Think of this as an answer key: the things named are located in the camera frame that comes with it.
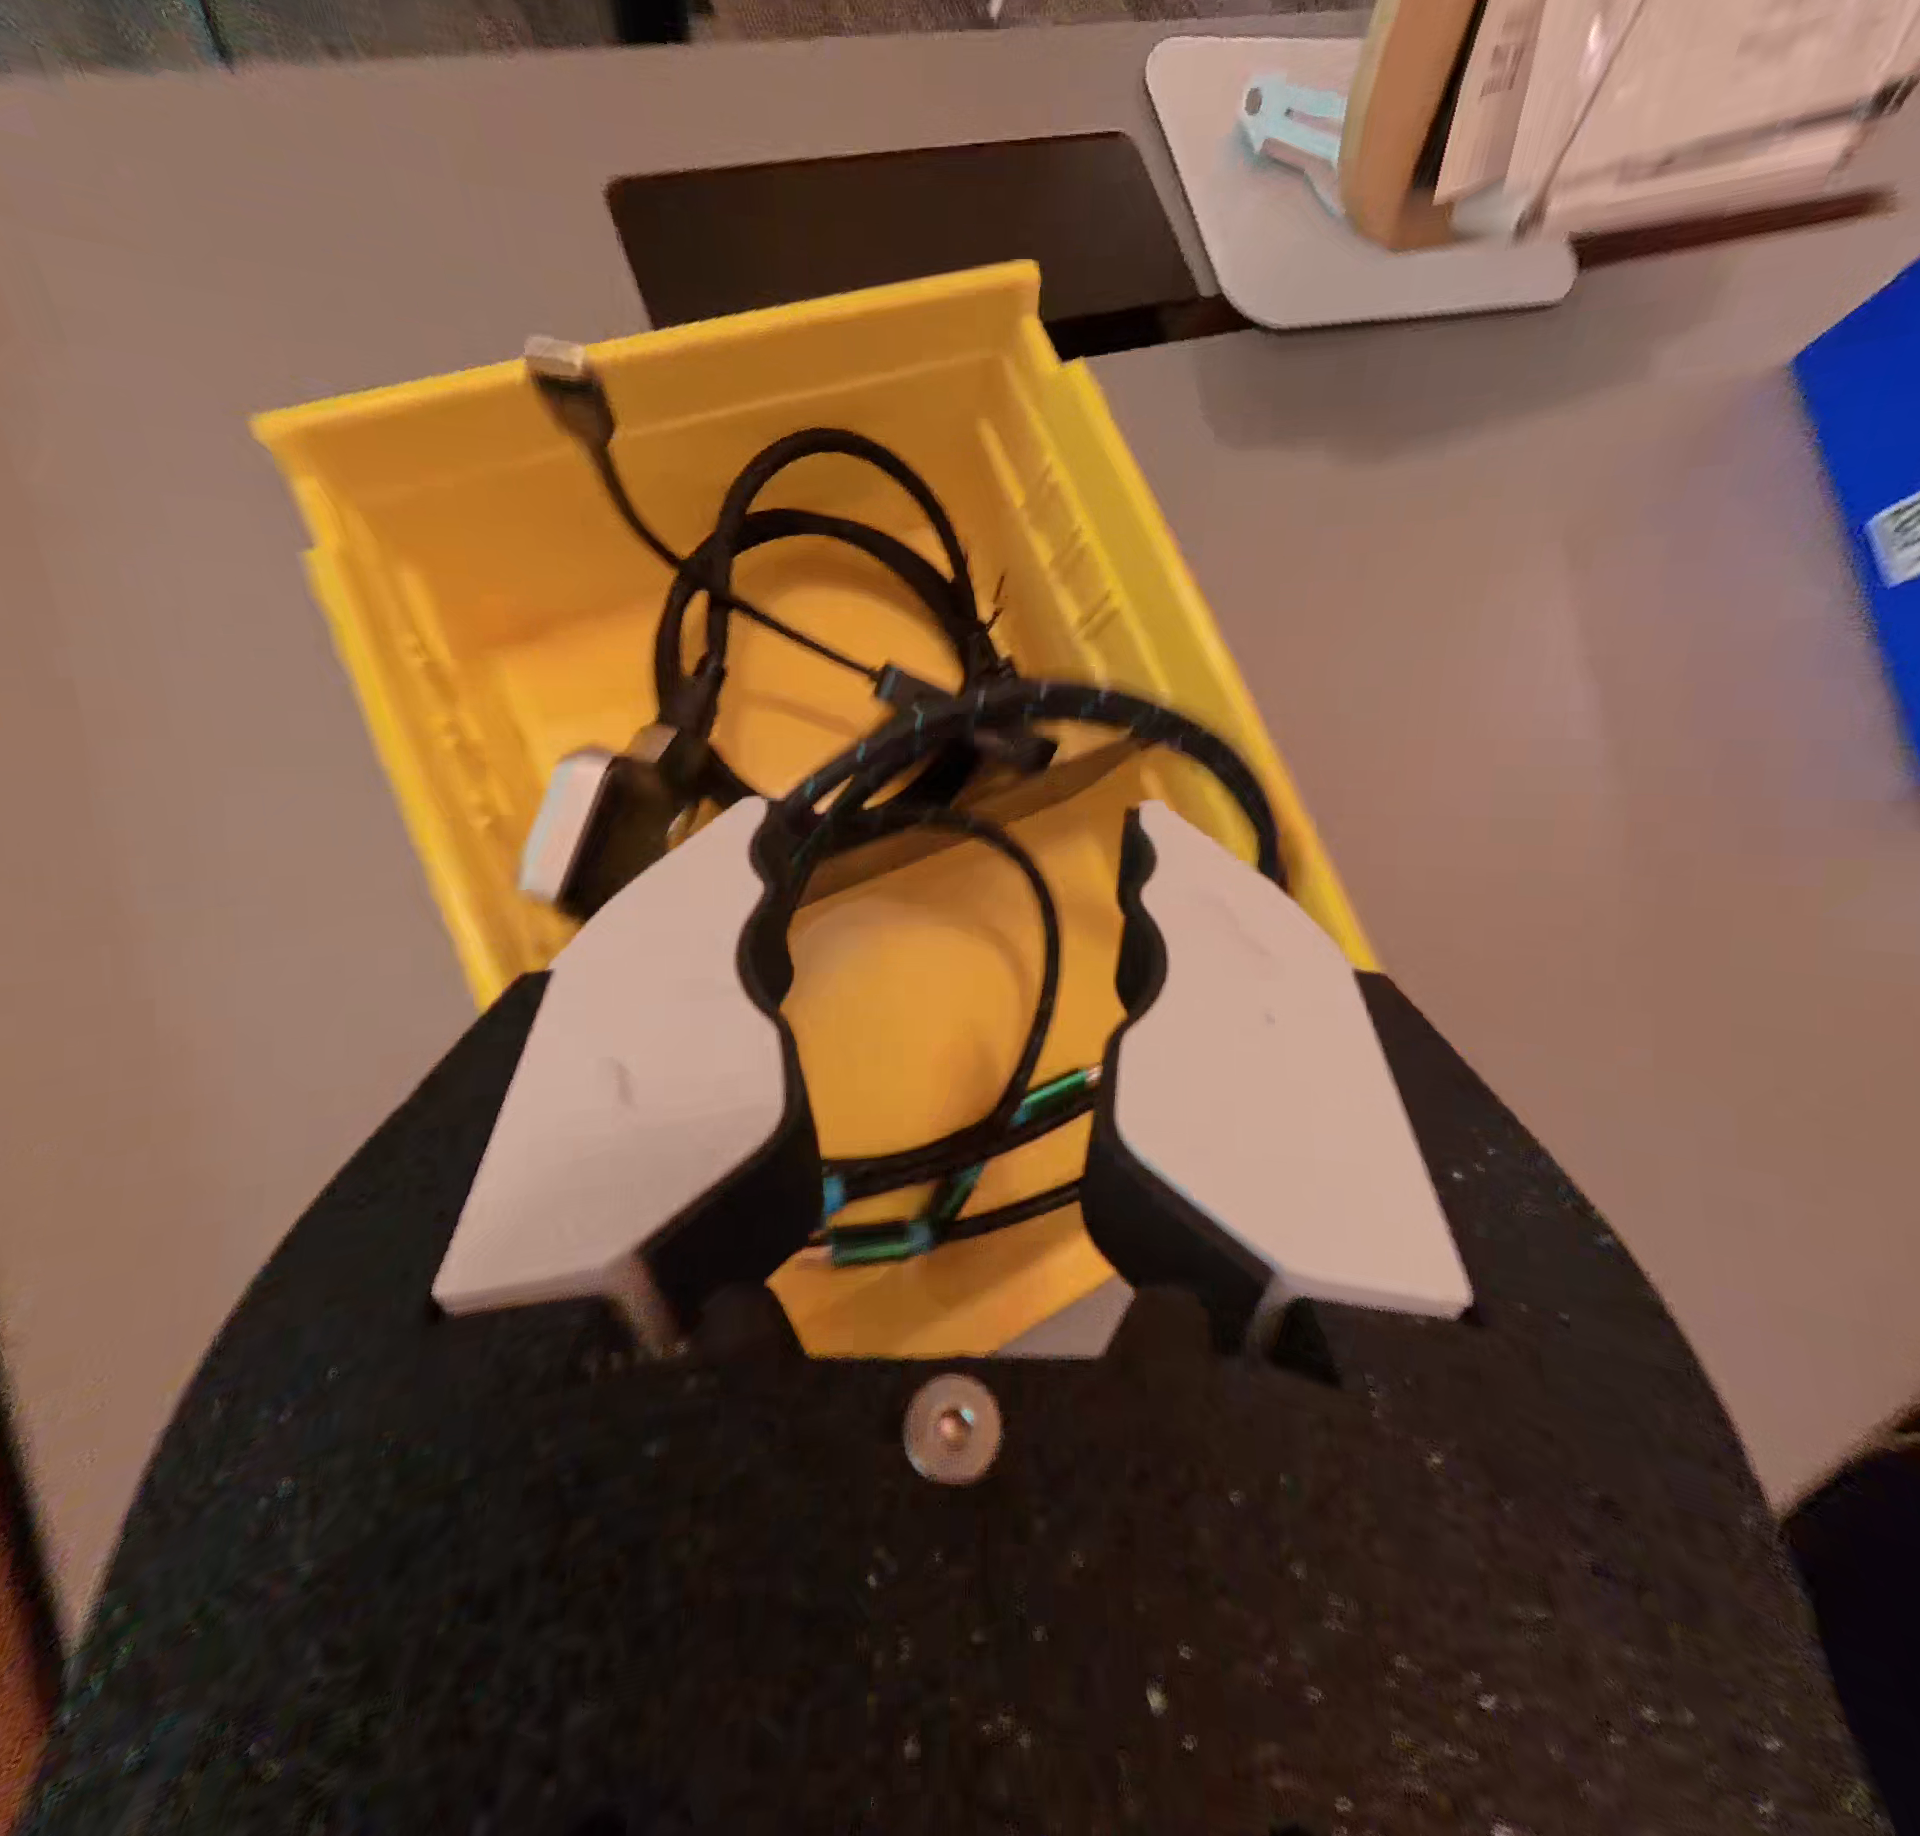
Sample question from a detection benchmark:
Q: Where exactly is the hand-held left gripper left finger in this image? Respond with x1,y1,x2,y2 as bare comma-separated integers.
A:
430,795,826,1354

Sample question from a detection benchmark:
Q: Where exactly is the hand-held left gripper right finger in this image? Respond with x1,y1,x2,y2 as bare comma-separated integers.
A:
1081,796,1478,1354

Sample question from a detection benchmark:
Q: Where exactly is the thin cable with green plug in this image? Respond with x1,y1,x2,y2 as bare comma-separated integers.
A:
780,807,1114,1208

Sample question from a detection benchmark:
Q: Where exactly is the silver adapter hub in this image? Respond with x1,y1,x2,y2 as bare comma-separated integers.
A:
513,746,679,918

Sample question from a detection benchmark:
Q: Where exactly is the braided cable with green plug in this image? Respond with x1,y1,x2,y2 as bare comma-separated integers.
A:
755,672,1293,1269

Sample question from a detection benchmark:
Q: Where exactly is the yellow plastic bin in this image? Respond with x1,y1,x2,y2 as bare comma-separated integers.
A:
247,257,1379,1359

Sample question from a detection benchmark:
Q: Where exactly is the thin black USB cable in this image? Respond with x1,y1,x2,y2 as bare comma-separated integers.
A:
523,336,902,705

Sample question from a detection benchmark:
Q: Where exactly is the blue plastic bin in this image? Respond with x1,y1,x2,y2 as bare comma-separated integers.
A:
1789,257,1920,806

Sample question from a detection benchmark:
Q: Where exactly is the grey desk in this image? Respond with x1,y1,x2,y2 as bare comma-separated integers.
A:
0,5,1920,1643

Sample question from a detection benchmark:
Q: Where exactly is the wooden document stand with papers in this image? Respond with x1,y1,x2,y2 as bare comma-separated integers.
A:
1338,0,1920,254

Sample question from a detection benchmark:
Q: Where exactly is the grey stand base plate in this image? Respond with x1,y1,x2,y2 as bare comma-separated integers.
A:
1143,32,1578,331

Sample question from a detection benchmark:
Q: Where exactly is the light blue stand bracket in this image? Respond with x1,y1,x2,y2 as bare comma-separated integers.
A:
1237,73,1352,212

